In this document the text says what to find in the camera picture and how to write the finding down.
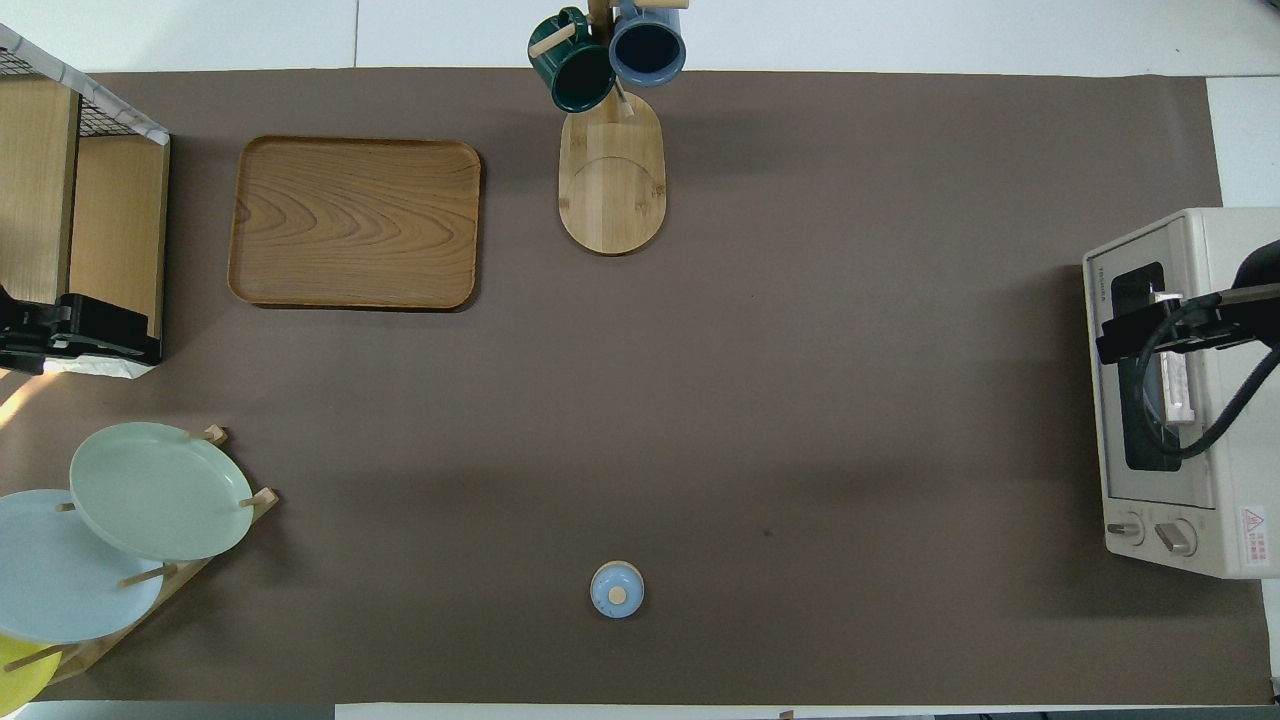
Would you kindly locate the glass toaster oven door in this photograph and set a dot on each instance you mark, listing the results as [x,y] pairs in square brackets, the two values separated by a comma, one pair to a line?
[1110,420]

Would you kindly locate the silver oven knob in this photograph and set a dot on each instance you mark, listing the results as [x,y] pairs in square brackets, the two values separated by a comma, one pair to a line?
[1176,538]
[1126,530]

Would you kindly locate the cream toaster oven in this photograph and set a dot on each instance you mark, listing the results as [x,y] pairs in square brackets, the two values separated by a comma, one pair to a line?
[1250,480]

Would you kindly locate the pale green plate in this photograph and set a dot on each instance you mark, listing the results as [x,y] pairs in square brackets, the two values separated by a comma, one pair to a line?
[160,490]

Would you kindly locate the blue mug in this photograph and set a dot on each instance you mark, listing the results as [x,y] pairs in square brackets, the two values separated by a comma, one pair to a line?
[648,50]

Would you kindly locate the yellow plate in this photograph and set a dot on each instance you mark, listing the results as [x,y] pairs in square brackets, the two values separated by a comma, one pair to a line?
[20,688]

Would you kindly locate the rectangular wooden tray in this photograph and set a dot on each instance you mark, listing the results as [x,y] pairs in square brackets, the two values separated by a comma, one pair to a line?
[350,220]

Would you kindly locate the wooden plate rack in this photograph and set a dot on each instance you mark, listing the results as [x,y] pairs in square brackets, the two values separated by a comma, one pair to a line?
[262,500]

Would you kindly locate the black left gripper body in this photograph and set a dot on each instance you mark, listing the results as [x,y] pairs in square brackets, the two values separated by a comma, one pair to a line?
[35,335]

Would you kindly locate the dark green mug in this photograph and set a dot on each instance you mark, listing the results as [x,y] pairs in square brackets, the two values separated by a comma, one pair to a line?
[585,85]

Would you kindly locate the brown table mat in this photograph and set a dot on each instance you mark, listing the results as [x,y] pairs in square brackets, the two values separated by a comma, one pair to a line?
[800,400]

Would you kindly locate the wooden mug tree stand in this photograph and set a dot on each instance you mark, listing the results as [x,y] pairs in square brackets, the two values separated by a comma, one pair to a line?
[610,190]

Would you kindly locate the light blue ceramic plate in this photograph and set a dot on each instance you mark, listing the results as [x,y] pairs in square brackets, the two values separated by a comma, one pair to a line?
[60,590]

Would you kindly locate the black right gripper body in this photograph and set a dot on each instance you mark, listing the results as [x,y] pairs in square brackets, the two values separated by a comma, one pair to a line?
[1235,318]

